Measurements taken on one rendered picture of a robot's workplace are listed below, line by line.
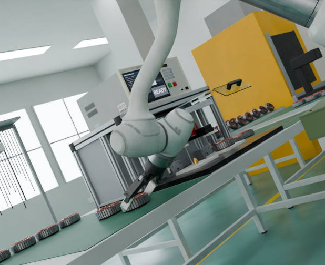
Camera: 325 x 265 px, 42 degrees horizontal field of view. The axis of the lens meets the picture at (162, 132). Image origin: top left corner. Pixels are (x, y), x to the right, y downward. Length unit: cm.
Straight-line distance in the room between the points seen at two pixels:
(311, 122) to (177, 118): 41
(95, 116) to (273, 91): 369
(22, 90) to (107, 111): 719
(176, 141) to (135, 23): 506
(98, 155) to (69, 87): 782
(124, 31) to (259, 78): 202
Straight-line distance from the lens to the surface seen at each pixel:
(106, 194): 212
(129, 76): 202
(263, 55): 558
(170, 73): 222
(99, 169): 209
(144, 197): 159
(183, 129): 136
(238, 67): 577
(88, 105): 222
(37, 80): 951
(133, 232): 129
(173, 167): 200
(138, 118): 127
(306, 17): 122
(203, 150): 218
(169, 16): 140
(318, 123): 138
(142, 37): 630
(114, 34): 642
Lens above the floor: 93
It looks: 1 degrees up
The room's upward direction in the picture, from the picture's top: 24 degrees counter-clockwise
